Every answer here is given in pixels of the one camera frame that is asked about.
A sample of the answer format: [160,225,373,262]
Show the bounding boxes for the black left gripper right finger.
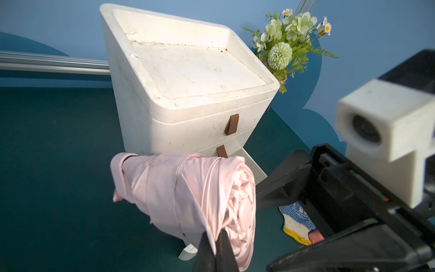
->
[215,229,239,272]

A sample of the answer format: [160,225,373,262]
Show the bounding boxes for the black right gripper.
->
[256,145,435,272]

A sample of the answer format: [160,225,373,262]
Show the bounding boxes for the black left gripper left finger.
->
[192,232,216,272]

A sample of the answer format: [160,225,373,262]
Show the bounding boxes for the white three drawer cabinet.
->
[99,3,281,159]

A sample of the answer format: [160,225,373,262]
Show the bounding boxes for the white bottom drawer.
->
[174,154,256,271]

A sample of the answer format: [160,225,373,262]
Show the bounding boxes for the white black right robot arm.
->
[257,49,435,272]

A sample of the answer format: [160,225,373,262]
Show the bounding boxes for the blue dotted work glove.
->
[279,202,324,246]

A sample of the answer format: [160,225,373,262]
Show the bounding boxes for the white and green flowers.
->
[242,9,338,94]

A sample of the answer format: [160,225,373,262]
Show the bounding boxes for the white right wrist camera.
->
[335,79,435,208]

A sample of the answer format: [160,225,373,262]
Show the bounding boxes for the aluminium frame right post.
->
[294,0,315,15]

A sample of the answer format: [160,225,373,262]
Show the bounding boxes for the aluminium frame back rail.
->
[1,51,110,76]

